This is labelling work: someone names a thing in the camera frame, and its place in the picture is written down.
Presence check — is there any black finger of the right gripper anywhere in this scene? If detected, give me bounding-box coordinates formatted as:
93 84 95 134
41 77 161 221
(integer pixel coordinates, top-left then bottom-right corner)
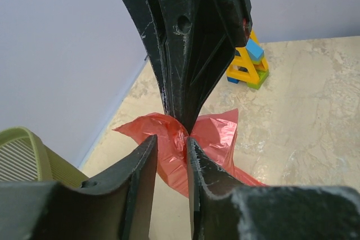
122 0 169 114
151 0 253 132

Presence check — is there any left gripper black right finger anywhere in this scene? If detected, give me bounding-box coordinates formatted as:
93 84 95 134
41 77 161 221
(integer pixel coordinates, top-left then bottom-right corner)
187 137 359 239

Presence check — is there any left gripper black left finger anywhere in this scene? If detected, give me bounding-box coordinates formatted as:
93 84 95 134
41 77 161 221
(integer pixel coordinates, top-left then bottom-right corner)
1 135 158 239

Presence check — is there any red plastic trash bag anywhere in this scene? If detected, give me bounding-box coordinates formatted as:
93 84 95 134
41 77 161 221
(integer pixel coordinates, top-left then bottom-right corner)
114 109 262 197

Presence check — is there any olive green mesh trash bin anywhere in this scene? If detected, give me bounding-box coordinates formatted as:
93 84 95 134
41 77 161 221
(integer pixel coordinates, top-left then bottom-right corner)
1 126 88 188

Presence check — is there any colourful toy block stack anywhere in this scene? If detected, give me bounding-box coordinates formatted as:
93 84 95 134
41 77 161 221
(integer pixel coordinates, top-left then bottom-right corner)
226 30 269 89

